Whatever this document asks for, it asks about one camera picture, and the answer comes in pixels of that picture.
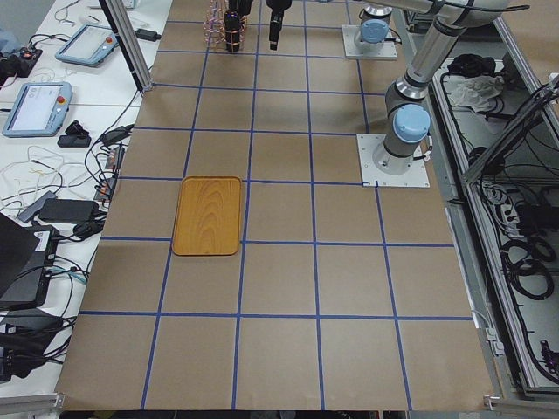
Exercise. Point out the small black device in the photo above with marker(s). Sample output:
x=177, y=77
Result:
x=75, y=136

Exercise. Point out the copper wire bottle basket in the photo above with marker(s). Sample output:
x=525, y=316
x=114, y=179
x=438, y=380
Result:
x=214, y=24

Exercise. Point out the upper teach pendant tablet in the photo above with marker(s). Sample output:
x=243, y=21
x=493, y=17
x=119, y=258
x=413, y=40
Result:
x=88, y=46

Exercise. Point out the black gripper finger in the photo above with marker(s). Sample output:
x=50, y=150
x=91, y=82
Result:
x=274, y=35

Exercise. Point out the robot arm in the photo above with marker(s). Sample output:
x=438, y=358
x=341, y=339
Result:
x=409, y=122
x=380, y=14

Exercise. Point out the black laptop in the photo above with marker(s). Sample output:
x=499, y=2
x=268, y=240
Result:
x=26, y=255

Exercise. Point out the black power adapter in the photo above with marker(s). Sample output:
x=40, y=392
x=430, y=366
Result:
x=67, y=210

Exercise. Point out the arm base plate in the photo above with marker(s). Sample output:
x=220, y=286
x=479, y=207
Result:
x=372, y=40
x=381, y=169

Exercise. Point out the wooden tray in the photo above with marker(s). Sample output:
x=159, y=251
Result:
x=208, y=216

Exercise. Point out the crumpled white cloth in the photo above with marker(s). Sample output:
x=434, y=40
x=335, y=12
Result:
x=477, y=93

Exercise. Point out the lower teach pendant tablet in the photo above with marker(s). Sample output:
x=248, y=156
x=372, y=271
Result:
x=39, y=110

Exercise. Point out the aluminium frame post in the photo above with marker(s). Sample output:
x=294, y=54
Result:
x=122, y=28

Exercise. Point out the teach pendant tablet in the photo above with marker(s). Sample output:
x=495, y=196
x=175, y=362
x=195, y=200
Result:
x=88, y=46
x=39, y=110

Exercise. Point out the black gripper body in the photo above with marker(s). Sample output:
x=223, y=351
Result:
x=276, y=6
x=234, y=19

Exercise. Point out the dark wine bottle in basket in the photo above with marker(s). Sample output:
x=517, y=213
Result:
x=232, y=30

